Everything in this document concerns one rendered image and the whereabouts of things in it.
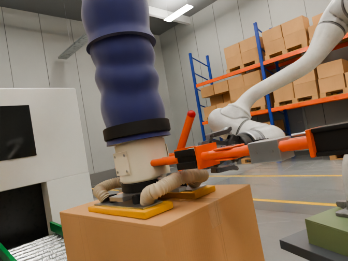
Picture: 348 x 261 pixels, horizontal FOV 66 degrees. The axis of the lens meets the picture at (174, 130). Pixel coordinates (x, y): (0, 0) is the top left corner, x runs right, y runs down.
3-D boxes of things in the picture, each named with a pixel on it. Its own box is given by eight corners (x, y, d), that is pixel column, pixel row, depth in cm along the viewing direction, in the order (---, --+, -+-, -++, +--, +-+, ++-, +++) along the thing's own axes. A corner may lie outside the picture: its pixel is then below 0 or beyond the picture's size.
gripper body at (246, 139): (251, 130, 83) (234, 134, 76) (256, 158, 82) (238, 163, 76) (232, 133, 88) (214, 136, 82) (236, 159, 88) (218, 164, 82)
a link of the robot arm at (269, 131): (263, 164, 87) (231, 148, 96) (285, 156, 98) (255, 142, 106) (272, 133, 84) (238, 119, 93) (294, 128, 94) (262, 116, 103)
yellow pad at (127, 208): (88, 212, 93) (85, 198, 93) (113, 204, 100) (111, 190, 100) (145, 219, 68) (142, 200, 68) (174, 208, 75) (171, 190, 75)
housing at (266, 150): (249, 164, 57) (245, 143, 57) (265, 159, 62) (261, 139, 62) (281, 161, 52) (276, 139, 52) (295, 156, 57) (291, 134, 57)
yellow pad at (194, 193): (133, 197, 106) (131, 185, 106) (153, 191, 113) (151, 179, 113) (196, 199, 81) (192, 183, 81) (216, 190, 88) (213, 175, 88)
